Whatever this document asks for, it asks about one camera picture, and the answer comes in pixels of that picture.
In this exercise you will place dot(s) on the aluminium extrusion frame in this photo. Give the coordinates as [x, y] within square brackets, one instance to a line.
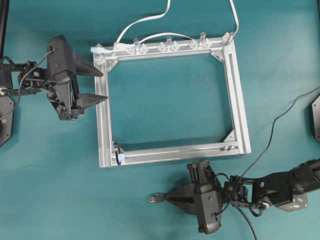
[186, 103]

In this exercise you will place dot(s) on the clear standoff post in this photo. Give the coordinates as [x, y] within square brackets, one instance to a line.
[136, 45]
[202, 39]
[168, 43]

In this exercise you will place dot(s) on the black zip tie loop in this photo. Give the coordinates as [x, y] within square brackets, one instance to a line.
[117, 151]

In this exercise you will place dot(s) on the middle clear standoff post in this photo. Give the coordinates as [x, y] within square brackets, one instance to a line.
[168, 43]

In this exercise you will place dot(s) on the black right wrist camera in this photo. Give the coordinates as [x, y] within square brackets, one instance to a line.
[208, 210]

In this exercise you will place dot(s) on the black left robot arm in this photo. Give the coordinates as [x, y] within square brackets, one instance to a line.
[26, 78]

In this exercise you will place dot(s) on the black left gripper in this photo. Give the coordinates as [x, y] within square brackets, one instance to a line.
[63, 92]

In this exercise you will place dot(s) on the left clear standoff post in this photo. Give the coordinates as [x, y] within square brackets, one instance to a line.
[136, 45]

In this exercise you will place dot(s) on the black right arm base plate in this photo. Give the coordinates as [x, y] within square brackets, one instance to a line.
[315, 112]

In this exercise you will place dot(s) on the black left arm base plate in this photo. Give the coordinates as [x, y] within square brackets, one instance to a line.
[6, 119]

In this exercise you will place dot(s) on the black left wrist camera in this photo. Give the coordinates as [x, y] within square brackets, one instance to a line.
[60, 63]

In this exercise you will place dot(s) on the blue tape on loop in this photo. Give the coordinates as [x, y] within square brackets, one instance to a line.
[121, 158]

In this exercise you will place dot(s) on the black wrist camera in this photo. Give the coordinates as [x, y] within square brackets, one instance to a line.
[60, 63]
[208, 210]

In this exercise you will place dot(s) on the black vertical rail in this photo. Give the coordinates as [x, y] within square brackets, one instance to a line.
[4, 11]

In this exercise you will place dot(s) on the right clear standoff post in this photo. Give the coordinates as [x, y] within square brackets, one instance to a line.
[202, 39]

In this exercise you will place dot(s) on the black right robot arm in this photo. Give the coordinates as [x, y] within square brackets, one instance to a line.
[280, 189]

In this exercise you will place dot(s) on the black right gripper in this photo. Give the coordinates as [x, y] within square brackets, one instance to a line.
[203, 180]

